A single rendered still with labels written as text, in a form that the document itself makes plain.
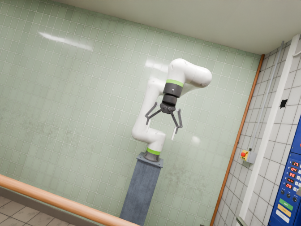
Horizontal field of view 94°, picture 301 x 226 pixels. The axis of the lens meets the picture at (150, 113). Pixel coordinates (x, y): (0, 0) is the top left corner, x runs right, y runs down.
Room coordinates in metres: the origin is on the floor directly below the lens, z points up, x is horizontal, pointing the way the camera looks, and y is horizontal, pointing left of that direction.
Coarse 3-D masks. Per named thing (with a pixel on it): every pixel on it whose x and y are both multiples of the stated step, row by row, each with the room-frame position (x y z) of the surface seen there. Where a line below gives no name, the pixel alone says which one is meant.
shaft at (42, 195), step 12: (0, 180) 0.48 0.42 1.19; (12, 180) 0.49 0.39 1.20; (24, 192) 0.47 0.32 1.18; (36, 192) 0.48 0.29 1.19; (48, 192) 0.49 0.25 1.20; (60, 204) 0.46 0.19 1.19; (72, 204) 0.47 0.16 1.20; (84, 216) 0.46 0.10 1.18; (96, 216) 0.46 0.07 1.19; (108, 216) 0.46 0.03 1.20
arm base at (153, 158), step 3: (144, 153) 1.21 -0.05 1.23; (147, 153) 1.18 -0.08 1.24; (150, 153) 1.15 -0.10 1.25; (144, 156) 1.17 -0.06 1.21; (147, 156) 1.15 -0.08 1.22; (150, 156) 1.15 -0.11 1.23; (153, 156) 1.15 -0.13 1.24; (156, 156) 1.17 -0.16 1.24; (147, 159) 1.14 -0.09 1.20; (150, 159) 1.14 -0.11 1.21; (153, 159) 1.14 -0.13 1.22; (156, 159) 1.17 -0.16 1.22; (159, 159) 1.20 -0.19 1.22
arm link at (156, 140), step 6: (150, 132) 1.14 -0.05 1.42; (156, 132) 1.15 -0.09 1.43; (162, 132) 1.18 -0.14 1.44; (150, 138) 1.14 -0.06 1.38; (156, 138) 1.14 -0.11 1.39; (162, 138) 1.16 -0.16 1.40; (150, 144) 1.16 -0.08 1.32; (156, 144) 1.15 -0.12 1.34; (162, 144) 1.17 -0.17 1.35; (150, 150) 1.16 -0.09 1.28; (156, 150) 1.15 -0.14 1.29
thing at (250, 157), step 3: (243, 150) 1.36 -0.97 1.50; (246, 150) 1.32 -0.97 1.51; (249, 153) 1.28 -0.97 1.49; (252, 153) 1.27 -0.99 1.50; (255, 153) 1.27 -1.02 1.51; (243, 156) 1.33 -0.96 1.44; (246, 156) 1.29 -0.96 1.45; (249, 156) 1.27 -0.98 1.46; (252, 156) 1.27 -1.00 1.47; (255, 156) 1.27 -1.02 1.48; (243, 159) 1.32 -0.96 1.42; (246, 159) 1.28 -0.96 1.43; (249, 159) 1.27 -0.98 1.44; (252, 159) 1.27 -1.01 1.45; (249, 162) 1.27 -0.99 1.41; (252, 162) 1.27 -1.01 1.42
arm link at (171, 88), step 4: (168, 84) 0.69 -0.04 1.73; (172, 84) 0.68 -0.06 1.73; (176, 84) 0.68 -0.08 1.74; (164, 88) 0.71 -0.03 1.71; (168, 88) 0.69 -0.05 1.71; (172, 88) 0.68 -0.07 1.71; (176, 88) 0.68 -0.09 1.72; (180, 88) 0.69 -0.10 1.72; (164, 92) 0.70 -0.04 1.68; (168, 92) 0.69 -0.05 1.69; (172, 92) 0.68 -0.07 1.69; (176, 92) 0.68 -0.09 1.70; (180, 92) 0.70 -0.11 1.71; (176, 96) 0.70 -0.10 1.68
